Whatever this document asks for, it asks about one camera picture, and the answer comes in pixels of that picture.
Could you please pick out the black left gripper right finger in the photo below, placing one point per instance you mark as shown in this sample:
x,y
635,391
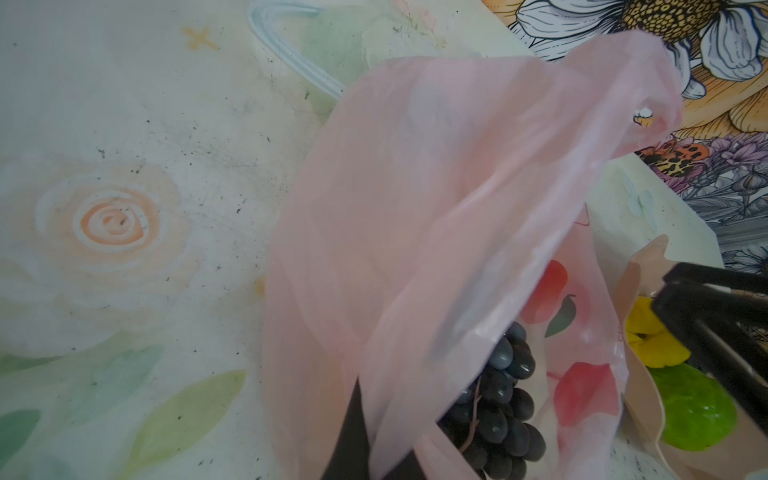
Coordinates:
x,y
408,469

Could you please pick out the fake dark grape bunch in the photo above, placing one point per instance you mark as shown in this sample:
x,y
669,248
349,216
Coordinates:
x,y
490,421

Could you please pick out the fake yellow lemon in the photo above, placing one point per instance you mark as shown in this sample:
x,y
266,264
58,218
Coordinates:
x,y
650,340

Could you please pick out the pink printed plastic bag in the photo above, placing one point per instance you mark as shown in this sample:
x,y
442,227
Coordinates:
x,y
444,199

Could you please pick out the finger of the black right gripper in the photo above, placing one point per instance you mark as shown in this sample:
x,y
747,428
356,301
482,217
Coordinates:
x,y
699,274
711,324

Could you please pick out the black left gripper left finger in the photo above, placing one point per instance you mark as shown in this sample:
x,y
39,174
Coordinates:
x,y
348,444

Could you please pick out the fake green lime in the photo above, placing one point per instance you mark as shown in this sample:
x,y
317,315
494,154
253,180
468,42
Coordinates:
x,y
699,413

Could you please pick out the right aluminium corner post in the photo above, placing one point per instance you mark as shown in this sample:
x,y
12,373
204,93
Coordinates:
x,y
741,234

